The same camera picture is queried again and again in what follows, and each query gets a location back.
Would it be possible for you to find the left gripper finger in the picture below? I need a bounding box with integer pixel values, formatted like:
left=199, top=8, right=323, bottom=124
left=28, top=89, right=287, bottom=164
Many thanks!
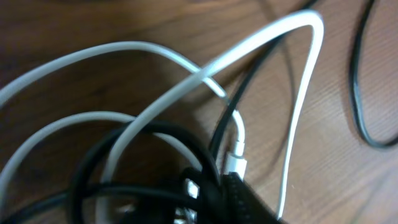
left=217, top=172, right=283, bottom=224

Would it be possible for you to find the white usb cable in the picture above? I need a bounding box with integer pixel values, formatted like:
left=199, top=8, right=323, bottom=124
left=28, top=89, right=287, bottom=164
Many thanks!
left=0, top=9, right=325, bottom=224

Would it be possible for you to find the black usb cable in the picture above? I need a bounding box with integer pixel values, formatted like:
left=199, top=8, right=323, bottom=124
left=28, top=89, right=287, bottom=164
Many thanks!
left=0, top=0, right=318, bottom=224
left=348, top=0, right=398, bottom=149

